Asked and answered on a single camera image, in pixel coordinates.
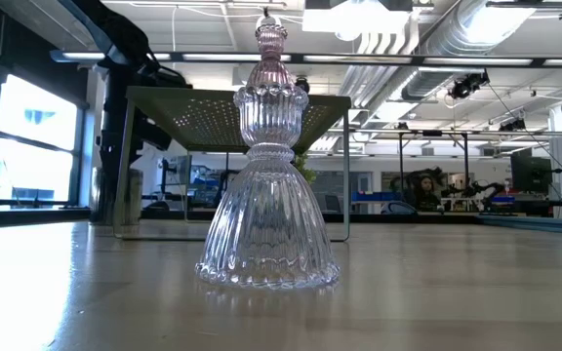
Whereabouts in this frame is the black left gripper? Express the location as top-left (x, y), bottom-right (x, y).
top-left (96, 99), bottom-right (173, 221)

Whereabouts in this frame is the green perforated metal shelf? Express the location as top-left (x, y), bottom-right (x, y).
top-left (112, 86), bottom-right (353, 244)

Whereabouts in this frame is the clear glass candlestick holder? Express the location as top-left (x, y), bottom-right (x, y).
top-left (194, 83), bottom-right (341, 291)

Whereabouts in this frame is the pink glass candlestick holder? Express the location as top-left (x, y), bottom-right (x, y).
top-left (245, 23), bottom-right (297, 90)

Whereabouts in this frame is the large window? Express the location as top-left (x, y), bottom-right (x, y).
top-left (0, 72), bottom-right (90, 210)

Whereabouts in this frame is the small potted green plant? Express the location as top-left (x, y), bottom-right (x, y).
top-left (293, 153), bottom-right (318, 186)

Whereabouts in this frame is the white ceiling light panel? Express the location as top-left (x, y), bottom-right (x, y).
top-left (301, 0), bottom-right (414, 36)

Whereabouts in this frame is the seated person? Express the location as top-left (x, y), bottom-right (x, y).
top-left (409, 173), bottom-right (442, 212)

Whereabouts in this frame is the long ceiling light strip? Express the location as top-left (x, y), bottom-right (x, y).
top-left (50, 48), bottom-right (562, 68)

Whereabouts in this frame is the black computer monitor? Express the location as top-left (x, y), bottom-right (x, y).
top-left (509, 147), bottom-right (554, 196)

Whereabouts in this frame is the black gantry frame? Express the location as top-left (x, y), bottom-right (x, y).
top-left (396, 129), bottom-right (471, 202)

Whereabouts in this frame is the black ceiling camera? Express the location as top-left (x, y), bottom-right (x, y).
top-left (448, 70), bottom-right (491, 101)

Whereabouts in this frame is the silver ceiling air duct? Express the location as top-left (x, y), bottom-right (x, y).
top-left (339, 0), bottom-right (539, 123)

